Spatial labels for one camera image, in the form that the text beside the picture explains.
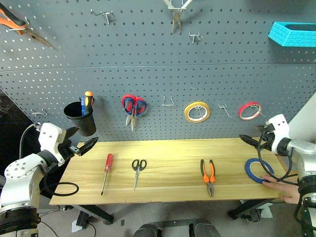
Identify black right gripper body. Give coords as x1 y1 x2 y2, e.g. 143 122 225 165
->
257 129 275 152

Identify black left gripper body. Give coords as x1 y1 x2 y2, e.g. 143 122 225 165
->
58 137 82 162

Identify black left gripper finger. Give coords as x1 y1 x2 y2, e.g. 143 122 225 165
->
65 126 80 140
78 137 99 157

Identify blue tape roll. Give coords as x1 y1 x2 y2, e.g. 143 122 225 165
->
244 158 276 184

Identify person's bare hand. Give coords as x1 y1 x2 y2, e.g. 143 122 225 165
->
261 174 301 205

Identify black cup holder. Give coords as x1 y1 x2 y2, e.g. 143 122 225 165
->
63 101 97 137

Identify red tape roll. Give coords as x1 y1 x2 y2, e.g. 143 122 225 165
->
237 102 263 121

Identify orange blue black screwdriver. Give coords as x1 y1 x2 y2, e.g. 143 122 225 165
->
79 90 95 117

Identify orange black combination pliers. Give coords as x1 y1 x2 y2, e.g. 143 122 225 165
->
199 158 216 198

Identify black table leg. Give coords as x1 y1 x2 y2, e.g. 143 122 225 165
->
227 198 276 221
73 204 115 225

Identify yellow tape roll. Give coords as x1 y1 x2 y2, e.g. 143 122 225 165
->
184 101 211 123

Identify white paper sheet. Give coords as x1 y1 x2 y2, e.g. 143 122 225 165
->
71 219 84 234

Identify metal loop pegboard hook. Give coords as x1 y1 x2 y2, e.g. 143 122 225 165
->
161 95 174 108

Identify blue plastic bin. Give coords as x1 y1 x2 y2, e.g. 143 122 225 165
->
268 21 316 48

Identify grey perforated pegboard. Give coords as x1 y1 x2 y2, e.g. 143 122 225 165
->
0 0 316 143

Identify dark rounded shape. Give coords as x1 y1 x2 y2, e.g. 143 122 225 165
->
132 223 159 237
192 219 221 237

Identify orange black long-nose pliers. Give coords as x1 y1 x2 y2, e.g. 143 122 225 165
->
0 3 54 49

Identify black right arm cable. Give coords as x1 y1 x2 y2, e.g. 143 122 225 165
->
257 127 300 186

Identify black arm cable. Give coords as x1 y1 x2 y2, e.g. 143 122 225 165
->
19 122 80 198
257 127 300 186

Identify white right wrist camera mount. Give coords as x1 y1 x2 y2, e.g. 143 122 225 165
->
267 114 290 154

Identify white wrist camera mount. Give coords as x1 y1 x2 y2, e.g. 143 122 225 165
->
267 114 290 154
38 122 68 166

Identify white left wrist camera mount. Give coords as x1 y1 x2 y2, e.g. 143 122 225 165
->
38 122 68 166

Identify red handled screwdriver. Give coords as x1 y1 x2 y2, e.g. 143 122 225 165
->
100 153 115 196

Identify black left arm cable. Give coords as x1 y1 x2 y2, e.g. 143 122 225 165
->
19 122 80 198

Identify black handled scissors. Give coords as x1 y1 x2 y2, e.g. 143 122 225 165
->
131 158 148 192

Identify red blue handled scissors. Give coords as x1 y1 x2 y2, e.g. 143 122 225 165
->
120 94 147 132

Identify white handled pliers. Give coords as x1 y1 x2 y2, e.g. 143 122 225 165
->
162 0 194 34

